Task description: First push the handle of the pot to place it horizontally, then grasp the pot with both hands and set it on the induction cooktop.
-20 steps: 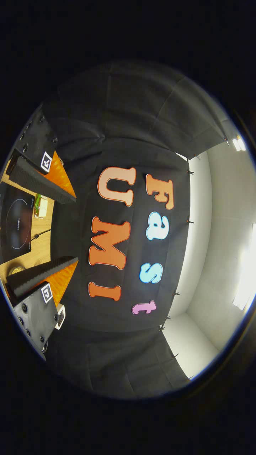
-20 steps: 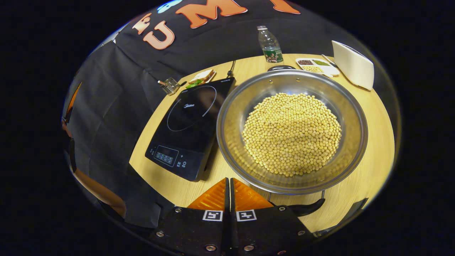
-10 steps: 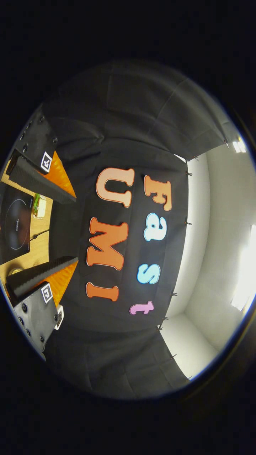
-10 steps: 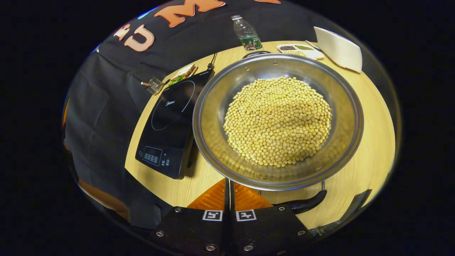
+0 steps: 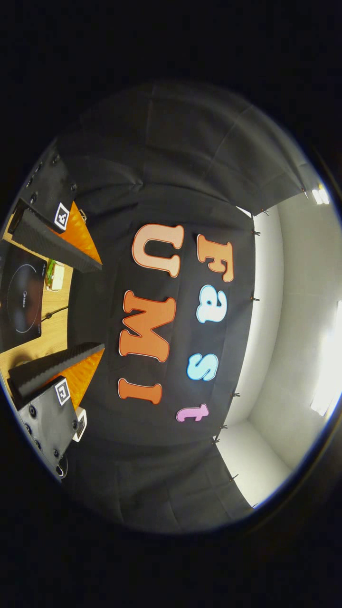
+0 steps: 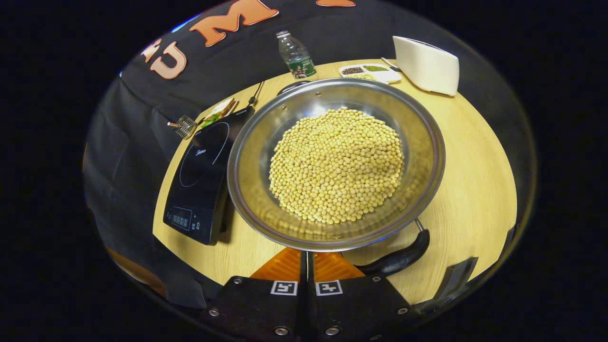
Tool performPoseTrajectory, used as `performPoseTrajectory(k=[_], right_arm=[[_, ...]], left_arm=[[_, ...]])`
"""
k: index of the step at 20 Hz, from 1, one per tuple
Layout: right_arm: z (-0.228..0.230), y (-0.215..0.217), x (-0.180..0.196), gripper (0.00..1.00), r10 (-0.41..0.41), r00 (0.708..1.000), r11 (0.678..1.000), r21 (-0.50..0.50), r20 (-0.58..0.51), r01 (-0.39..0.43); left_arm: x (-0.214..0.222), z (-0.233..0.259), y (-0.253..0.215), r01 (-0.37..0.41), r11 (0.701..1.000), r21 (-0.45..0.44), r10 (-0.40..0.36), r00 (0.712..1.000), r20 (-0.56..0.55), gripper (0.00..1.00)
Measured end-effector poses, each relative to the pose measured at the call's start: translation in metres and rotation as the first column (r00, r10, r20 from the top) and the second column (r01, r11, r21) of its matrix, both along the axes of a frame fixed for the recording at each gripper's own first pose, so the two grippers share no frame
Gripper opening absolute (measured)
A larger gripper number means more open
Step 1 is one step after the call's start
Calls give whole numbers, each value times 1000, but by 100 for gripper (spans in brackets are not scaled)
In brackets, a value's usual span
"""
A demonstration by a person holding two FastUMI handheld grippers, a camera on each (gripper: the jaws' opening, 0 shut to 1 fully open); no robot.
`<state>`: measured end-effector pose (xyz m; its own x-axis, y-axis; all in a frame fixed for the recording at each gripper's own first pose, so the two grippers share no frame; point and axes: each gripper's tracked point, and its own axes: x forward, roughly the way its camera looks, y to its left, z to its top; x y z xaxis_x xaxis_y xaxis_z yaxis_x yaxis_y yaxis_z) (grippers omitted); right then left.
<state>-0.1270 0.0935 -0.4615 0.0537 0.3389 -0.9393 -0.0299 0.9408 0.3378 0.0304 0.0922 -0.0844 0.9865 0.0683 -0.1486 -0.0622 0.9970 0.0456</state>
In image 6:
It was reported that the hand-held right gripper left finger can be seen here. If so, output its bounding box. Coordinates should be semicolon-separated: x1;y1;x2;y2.
199;247;305;342

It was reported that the pile of yellow soybeans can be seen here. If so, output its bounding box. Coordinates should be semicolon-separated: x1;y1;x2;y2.
268;107;405;225

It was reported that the clear plastic water bottle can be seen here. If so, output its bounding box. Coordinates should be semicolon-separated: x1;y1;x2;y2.
276;30;317;80

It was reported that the black backdrop cloth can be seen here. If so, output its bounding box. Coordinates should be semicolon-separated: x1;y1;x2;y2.
83;0;537;309

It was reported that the small metal wire rack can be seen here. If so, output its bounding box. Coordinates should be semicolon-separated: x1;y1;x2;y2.
167;114;198;140

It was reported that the stainless steel pot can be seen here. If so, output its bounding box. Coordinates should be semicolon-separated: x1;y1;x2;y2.
227;77;446;277

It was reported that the plate of food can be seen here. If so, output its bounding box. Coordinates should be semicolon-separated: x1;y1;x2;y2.
199;97;239;129

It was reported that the black cooktop power cable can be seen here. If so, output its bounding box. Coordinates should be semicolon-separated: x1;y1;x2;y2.
247;80;266;106

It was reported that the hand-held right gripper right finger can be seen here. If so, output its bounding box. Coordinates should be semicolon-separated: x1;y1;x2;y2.
308;252;415;342

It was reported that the white toaster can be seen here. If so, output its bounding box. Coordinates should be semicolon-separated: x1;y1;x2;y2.
392;36;460;97

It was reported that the white divided bean tray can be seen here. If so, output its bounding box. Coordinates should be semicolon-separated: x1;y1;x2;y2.
339;63;403;85

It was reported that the black induction cooktop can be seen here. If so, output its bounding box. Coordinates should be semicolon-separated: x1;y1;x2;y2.
163;105;256;247

